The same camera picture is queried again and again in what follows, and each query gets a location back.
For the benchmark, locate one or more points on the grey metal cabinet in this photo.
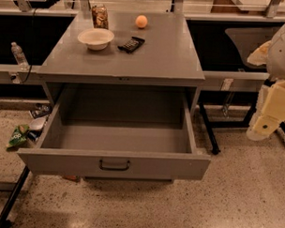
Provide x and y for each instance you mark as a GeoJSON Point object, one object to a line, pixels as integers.
{"type": "Point", "coordinates": [168, 56]}

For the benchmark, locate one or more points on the red crushed can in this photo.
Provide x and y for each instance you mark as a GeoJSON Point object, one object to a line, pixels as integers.
{"type": "Point", "coordinates": [72, 178]}

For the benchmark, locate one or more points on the grey top drawer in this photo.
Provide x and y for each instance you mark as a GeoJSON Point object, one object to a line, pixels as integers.
{"type": "Point", "coordinates": [121, 132]}

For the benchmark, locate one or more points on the clear plastic water bottle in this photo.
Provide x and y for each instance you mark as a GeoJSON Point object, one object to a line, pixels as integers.
{"type": "Point", "coordinates": [19, 56]}

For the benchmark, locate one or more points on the black table leg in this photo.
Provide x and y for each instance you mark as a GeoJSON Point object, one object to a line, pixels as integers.
{"type": "Point", "coordinates": [14, 189]}

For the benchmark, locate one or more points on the grey chair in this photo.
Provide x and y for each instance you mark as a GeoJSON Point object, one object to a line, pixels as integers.
{"type": "Point", "coordinates": [247, 40]}

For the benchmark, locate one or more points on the orange fruit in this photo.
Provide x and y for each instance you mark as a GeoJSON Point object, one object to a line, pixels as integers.
{"type": "Point", "coordinates": [141, 21]}

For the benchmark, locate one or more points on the white cup on floor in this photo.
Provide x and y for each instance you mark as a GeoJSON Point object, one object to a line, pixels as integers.
{"type": "Point", "coordinates": [37, 124]}

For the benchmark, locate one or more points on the dark snack packet on floor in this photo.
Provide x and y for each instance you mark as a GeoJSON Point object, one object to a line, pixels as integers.
{"type": "Point", "coordinates": [40, 111]}

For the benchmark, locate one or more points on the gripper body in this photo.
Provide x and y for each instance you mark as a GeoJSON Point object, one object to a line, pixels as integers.
{"type": "Point", "coordinates": [283, 53]}

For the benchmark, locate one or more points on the black snack bar packet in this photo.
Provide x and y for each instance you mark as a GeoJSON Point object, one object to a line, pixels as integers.
{"type": "Point", "coordinates": [132, 45]}

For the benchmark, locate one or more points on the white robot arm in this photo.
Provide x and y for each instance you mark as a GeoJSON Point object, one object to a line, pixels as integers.
{"type": "Point", "coordinates": [272, 54]}

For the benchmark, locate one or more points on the white bowl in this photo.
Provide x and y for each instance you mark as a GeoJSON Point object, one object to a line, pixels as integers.
{"type": "Point", "coordinates": [96, 39]}

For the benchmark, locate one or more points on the green chip bag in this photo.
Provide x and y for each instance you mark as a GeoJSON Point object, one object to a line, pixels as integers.
{"type": "Point", "coordinates": [18, 136]}

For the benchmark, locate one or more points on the blue can on floor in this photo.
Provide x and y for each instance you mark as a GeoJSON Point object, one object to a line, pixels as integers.
{"type": "Point", "coordinates": [32, 135]}

